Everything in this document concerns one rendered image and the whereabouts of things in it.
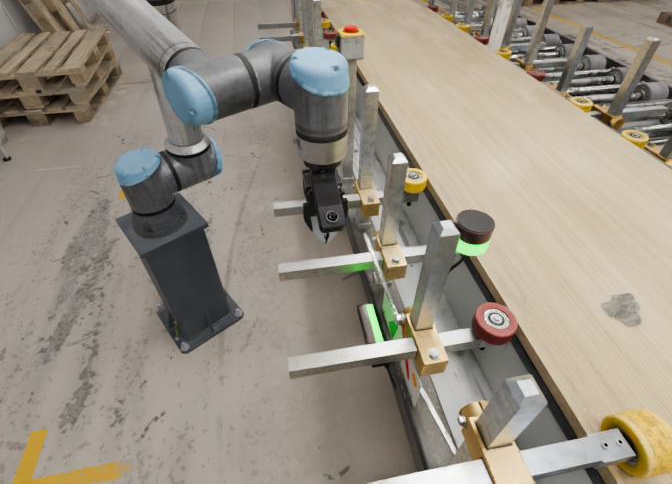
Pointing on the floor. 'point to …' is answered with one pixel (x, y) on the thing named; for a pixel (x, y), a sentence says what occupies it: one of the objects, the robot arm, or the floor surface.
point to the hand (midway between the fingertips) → (326, 240)
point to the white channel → (502, 14)
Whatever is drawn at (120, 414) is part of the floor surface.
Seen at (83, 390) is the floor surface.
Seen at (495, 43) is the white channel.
